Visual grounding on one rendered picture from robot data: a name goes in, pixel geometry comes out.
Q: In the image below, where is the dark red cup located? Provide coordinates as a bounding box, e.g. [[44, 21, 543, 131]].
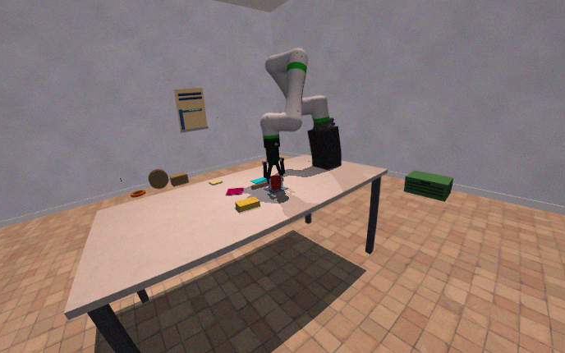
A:
[[270, 176, 281, 190]]

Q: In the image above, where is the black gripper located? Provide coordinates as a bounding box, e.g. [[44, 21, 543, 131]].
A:
[[262, 148, 285, 189]]

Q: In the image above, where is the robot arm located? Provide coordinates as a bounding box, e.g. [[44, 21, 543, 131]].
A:
[[260, 48, 335, 149]]

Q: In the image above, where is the yellow sponge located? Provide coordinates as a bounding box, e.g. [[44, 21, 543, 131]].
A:
[[235, 197, 260, 212]]

